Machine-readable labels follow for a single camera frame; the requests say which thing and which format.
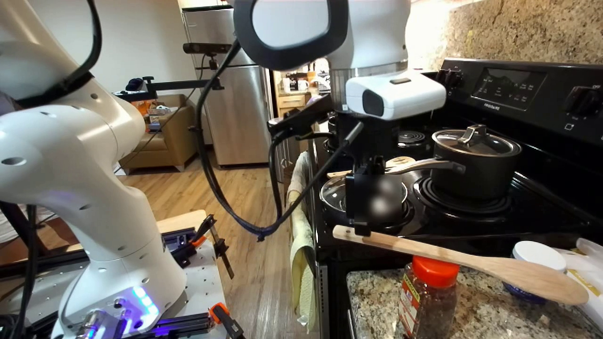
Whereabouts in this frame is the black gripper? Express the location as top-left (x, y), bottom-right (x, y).
top-left (332, 114), bottom-right (404, 231)

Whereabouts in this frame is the black saucepan with steel handle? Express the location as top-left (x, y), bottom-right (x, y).
top-left (385, 122), bottom-right (524, 203)

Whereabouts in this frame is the brown wooden spoon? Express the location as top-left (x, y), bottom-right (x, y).
top-left (330, 224), bottom-right (592, 308)

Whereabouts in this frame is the black electric stove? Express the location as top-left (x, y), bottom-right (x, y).
top-left (313, 56), bottom-right (603, 339)

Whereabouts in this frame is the steel trash can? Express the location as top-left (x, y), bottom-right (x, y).
top-left (274, 133), bottom-right (298, 184)

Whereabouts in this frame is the yellow and white towel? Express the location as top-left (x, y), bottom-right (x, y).
top-left (285, 148), bottom-right (323, 335)

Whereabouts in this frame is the saucepan glass lid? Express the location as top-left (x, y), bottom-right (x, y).
top-left (432, 122), bottom-right (524, 160)

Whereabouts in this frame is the spice jar with red lid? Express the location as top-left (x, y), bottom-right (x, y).
top-left (398, 254), bottom-right (462, 339)

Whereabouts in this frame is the stainless steel refrigerator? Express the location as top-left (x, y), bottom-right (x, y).
top-left (181, 5), bottom-right (277, 167)

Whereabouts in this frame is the black and orange clamp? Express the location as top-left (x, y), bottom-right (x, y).
top-left (210, 299), bottom-right (247, 339)
top-left (168, 212), bottom-right (238, 280)

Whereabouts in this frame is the robot mounting cart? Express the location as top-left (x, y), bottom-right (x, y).
top-left (0, 209), bottom-right (232, 339)

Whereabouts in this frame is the tan armchair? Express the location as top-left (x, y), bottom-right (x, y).
top-left (119, 92), bottom-right (204, 173)

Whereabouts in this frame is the white packet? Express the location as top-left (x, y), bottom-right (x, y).
top-left (562, 235), bottom-right (603, 331)

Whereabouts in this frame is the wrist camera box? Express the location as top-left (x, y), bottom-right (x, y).
top-left (345, 69), bottom-right (449, 122)

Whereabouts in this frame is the black stereo camera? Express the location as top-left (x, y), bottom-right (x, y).
top-left (183, 41), bottom-right (236, 56)

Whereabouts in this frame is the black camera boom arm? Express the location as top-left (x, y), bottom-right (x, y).
top-left (115, 54), bottom-right (225, 105)

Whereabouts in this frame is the black arm base cable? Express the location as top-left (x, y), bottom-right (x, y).
top-left (0, 0), bottom-right (104, 339)

